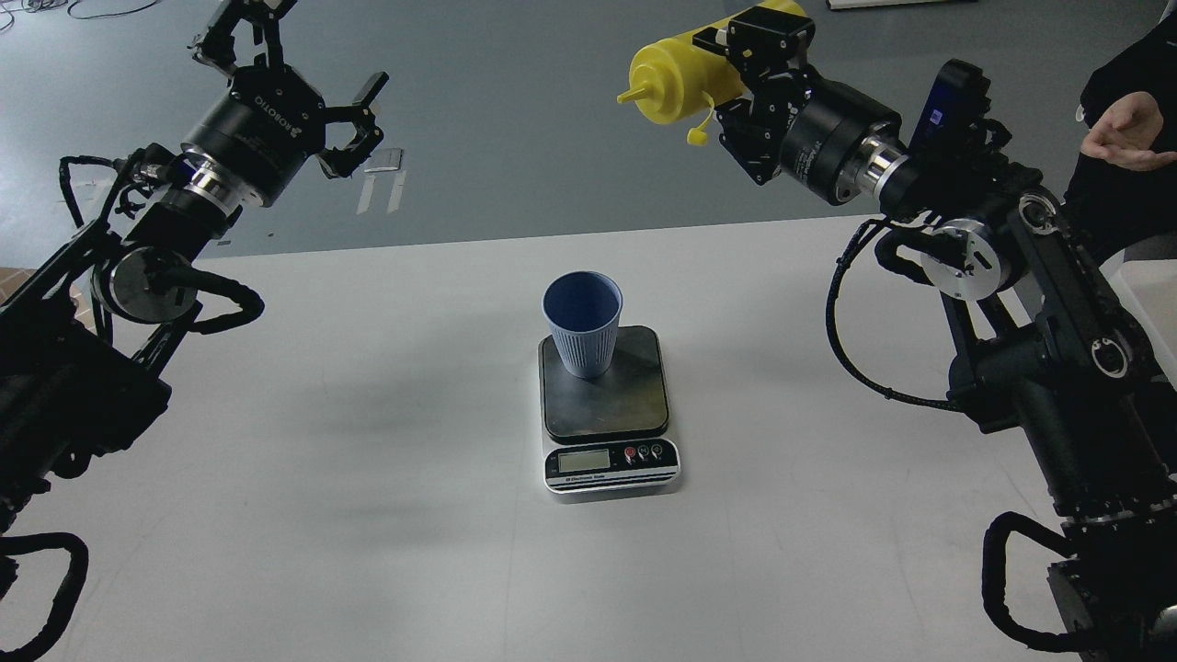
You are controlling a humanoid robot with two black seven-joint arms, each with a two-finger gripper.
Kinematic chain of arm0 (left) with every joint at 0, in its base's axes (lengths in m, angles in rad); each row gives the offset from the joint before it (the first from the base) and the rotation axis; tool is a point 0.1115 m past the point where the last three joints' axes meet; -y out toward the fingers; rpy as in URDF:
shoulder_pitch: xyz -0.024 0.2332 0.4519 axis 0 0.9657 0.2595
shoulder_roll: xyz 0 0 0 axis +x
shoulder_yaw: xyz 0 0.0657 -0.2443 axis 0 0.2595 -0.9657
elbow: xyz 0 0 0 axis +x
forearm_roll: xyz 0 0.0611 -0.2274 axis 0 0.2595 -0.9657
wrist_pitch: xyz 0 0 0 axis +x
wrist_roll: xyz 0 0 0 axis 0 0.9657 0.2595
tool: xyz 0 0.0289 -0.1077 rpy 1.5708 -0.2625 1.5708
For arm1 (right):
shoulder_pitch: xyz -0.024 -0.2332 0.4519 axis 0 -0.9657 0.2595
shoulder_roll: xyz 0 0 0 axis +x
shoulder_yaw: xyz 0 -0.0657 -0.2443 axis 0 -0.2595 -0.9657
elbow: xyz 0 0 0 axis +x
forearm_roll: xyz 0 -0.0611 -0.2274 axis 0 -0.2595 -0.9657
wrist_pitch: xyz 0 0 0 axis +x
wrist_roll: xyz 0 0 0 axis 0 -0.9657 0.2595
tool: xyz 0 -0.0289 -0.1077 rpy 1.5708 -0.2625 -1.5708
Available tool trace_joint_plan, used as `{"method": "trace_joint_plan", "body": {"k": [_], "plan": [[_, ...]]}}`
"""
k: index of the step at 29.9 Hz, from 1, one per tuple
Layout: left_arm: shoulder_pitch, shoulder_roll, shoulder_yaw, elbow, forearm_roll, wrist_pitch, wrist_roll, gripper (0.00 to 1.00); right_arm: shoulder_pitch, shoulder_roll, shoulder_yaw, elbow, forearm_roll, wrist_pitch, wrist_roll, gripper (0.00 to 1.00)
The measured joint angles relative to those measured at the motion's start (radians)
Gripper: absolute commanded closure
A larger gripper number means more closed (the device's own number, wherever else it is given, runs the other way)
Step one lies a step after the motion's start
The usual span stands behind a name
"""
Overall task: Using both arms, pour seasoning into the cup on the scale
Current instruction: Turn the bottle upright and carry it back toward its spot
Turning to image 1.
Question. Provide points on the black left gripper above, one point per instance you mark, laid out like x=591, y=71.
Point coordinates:
x=257, y=129

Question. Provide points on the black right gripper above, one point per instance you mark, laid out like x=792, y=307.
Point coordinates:
x=834, y=140

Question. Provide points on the yellow squeeze bottle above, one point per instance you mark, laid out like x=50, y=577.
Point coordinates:
x=689, y=74

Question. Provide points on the blue ribbed cup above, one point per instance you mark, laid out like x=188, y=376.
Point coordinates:
x=583, y=312

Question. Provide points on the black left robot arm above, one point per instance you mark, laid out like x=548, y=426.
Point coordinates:
x=87, y=337

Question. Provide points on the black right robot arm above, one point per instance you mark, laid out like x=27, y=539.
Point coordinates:
x=1041, y=343

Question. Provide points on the digital kitchen scale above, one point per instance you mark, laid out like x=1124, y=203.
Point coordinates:
x=607, y=435

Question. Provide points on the person's hand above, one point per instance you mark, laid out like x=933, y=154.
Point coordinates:
x=1124, y=135

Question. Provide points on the grey floor plate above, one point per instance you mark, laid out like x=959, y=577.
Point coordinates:
x=384, y=160

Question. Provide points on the person in black clothing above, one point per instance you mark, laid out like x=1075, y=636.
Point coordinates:
x=1109, y=207

